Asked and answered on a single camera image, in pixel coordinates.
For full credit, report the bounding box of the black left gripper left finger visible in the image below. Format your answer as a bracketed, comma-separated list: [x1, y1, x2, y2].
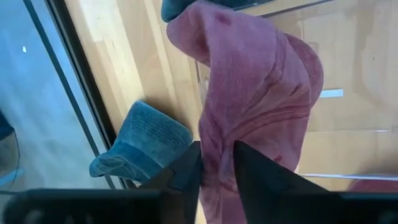
[139, 141, 203, 224]

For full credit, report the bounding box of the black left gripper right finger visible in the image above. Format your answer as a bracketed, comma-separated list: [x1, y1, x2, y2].
[233, 139, 343, 224]

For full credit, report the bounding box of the maroon cloth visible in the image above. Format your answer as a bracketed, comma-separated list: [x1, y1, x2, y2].
[166, 0, 325, 224]

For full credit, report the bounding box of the blue fabric hat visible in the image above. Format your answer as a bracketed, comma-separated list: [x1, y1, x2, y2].
[89, 100, 194, 184]
[160, 0, 274, 23]

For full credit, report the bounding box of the clear plastic bin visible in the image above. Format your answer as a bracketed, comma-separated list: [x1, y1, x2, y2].
[194, 12, 398, 190]

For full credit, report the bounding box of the black aluminium table frame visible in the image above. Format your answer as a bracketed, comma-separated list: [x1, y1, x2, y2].
[23, 0, 137, 190]

